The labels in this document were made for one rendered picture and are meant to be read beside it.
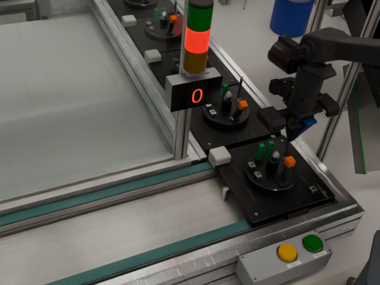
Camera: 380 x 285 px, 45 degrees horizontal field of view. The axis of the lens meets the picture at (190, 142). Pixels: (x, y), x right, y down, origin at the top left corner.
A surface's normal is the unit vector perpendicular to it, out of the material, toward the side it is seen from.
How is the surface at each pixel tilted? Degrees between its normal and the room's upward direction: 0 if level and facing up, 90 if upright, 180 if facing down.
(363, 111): 45
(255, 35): 0
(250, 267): 0
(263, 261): 0
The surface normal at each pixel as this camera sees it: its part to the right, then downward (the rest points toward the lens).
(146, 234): 0.08, -0.73
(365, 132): 0.23, -0.04
